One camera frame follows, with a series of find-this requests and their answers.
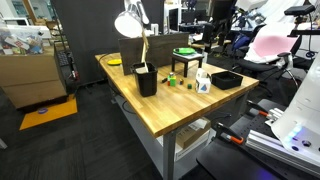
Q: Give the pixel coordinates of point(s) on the green plate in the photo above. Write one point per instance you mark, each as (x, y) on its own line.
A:
(185, 51)

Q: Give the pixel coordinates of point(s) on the blue bag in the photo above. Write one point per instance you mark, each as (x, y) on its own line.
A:
(240, 41)

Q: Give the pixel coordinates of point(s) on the black keyboard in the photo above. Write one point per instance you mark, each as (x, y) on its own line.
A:
(63, 58)

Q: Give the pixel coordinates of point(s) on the Rubik's cube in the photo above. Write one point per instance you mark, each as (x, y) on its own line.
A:
(181, 81)

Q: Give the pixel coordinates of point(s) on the beige desk lamp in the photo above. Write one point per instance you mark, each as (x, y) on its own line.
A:
(128, 23)

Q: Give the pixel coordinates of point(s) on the white kitchen scale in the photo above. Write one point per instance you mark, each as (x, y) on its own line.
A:
(191, 56)

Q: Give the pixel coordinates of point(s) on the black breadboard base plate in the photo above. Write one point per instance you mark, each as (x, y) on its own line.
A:
(226, 163)

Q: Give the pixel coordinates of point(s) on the orange floor mat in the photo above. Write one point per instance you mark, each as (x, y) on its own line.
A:
(50, 113)

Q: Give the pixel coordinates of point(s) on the pink and white cloth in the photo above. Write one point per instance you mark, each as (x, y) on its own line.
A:
(271, 45)

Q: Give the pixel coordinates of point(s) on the small green block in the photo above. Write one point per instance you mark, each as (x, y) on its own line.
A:
(172, 80)

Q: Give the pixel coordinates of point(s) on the clear plastic storage bin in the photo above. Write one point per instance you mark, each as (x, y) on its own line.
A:
(20, 40)

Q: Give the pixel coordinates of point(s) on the black curtain partition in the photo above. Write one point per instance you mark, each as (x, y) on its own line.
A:
(90, 33)

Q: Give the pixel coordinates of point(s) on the black camera on stand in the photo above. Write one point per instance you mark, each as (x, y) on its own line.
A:
(299, 10)

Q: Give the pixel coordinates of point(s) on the cardboard box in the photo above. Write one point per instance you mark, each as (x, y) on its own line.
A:
(191, 135)
(30, 80)

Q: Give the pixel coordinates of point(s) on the dark purple cube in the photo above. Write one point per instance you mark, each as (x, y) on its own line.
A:
(177, 49)

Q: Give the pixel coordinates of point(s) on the black office chair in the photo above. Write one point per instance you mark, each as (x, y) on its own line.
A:
(256, 65)

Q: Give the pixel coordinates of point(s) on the aluminium rail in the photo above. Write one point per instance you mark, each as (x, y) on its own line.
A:
(266, 145)

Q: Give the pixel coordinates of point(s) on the black marker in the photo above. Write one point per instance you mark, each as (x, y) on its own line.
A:
(164, 80)

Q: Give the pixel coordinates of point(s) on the black tray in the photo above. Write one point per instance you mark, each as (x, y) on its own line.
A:
(226, 81)

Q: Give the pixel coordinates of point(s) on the black trash bin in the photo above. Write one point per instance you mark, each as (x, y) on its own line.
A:
(146, 83)

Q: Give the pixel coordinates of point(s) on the white carton box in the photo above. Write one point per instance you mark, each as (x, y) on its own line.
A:
(202, 85)

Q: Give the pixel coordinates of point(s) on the small green cube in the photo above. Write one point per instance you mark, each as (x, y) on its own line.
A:
(189, 86)

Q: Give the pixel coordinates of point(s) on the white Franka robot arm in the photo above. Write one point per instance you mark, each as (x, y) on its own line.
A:
(300, 110)

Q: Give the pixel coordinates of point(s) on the aluminium bracket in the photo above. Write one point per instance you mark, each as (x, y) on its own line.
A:
(275, 116)

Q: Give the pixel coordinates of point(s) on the yellow plate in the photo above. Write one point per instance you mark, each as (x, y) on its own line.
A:
(114, 62)

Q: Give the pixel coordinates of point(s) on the small black stool table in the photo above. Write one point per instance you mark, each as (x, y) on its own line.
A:
(185, 63)

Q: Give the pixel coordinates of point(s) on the purple tape roll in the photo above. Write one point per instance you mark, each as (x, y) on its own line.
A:
(42, 110)

